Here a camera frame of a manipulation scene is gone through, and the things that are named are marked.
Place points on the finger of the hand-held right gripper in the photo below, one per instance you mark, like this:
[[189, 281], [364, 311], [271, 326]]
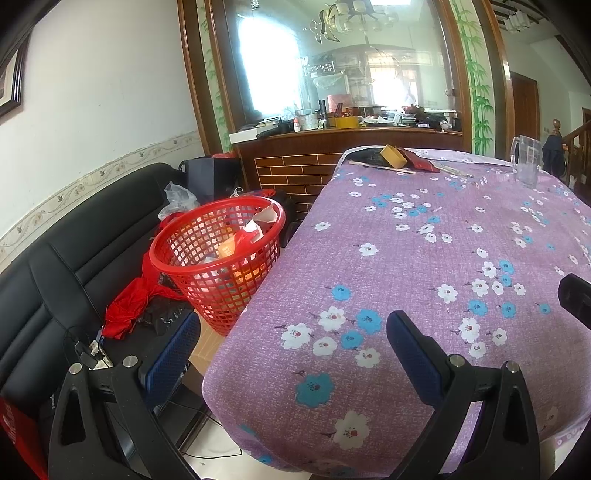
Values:
[[577, 300]]

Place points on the brown tape roll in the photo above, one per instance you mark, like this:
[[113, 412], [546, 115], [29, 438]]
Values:
[[392, 157]]

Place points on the orange cardboard box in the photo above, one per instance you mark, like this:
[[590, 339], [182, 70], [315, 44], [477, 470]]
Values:
[[228, 247]]

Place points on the dark hanging jacket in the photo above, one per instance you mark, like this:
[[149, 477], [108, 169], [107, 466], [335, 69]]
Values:
[[554, 157]]

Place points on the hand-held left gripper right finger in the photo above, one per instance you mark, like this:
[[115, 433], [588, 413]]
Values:
[[415, 364]]

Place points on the red gift box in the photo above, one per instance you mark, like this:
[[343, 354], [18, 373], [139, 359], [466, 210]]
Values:
[[339, 104]]

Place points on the red cloth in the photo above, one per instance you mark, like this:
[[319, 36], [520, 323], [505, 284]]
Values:
[[129, 304]]

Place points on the navy shopping bag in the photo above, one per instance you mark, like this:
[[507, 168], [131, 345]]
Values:
[[207, 180]]

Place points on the clear plastic bag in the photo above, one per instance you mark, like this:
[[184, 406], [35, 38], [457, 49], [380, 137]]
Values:
[[180, 198]]

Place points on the white chandelier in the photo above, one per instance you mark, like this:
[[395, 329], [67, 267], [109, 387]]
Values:
[[355, 16]]

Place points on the bamboo painted panel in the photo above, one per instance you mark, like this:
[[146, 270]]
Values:
[[475, 83]]

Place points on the red plastic mesh basket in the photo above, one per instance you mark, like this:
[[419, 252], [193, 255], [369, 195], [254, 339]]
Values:
[[159, 263]]

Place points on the flat red packet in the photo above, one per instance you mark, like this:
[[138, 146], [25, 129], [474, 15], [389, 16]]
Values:
[[422, 161]]

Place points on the white ceiling lamp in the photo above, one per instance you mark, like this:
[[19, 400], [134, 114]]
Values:
[[516, 21]]

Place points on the wooden stair railing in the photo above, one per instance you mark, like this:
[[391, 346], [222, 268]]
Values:
[[579, 147]]

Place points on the pale plastic strips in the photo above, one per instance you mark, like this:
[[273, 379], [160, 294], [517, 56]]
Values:
[[455, 170]]

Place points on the clear plastic cup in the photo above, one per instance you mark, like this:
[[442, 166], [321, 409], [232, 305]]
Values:
[[526, 161]]

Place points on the wooden brick pattern cabinet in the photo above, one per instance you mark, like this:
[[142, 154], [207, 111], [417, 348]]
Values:
[[295, 152]]

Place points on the black plastic bag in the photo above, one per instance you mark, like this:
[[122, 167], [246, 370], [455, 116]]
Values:
[[161, 316]]

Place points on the wooden door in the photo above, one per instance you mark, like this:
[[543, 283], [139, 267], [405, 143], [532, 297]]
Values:
[[525, 110]]

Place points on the black leather sofa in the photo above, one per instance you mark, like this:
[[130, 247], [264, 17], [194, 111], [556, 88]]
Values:
[[55, 258]]

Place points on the etched glass partition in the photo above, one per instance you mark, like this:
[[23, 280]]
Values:
[[277, 69]]

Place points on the red cardboard box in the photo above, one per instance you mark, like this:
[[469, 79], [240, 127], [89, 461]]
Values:
[[18, 434]]

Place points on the dark framed wall picture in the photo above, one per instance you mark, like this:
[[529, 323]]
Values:
[[9, 87]]

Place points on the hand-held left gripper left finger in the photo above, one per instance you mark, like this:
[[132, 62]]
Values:
[[171, 360]]

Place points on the white red bag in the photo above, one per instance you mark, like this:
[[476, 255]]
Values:
[[258, 224]]

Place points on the purple floral tablecloth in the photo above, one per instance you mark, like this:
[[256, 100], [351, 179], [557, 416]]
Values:
[[415, 258]]

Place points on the flat white box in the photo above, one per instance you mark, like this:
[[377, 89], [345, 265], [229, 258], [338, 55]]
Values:
[[249, 136]]

